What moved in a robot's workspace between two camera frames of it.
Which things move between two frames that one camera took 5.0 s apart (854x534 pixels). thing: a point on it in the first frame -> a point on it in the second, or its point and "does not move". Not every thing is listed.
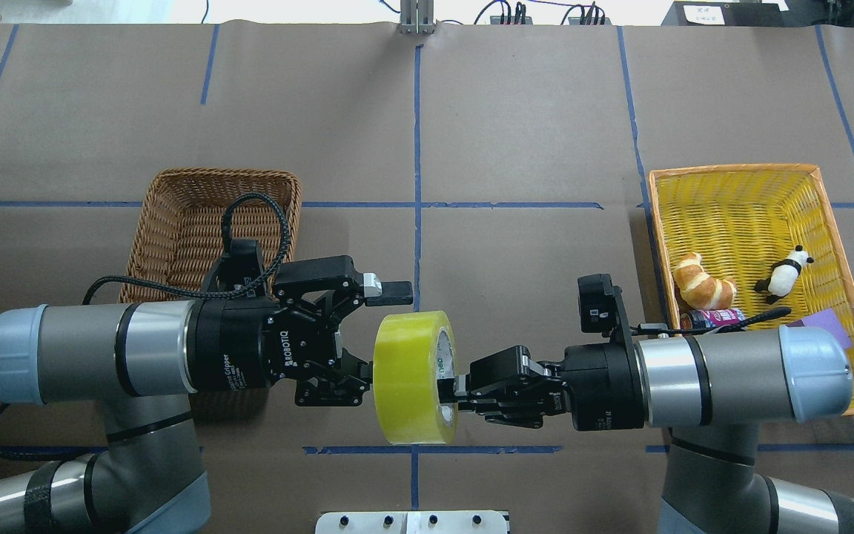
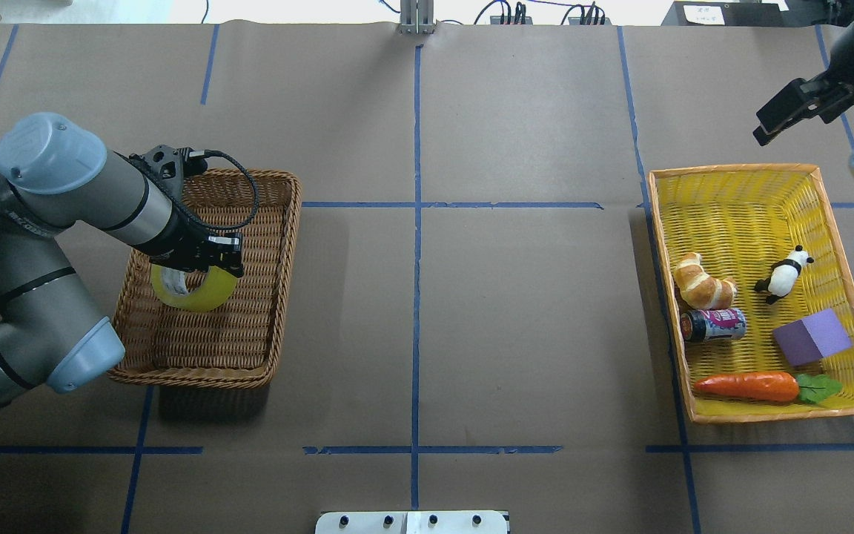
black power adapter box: [726, 13] does not move
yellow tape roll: [416, 377] -> [216, 288]
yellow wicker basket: [756, 239] does not move
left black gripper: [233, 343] -> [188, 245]
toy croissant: [697, 288] does not move
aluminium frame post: [416, 17] does not move
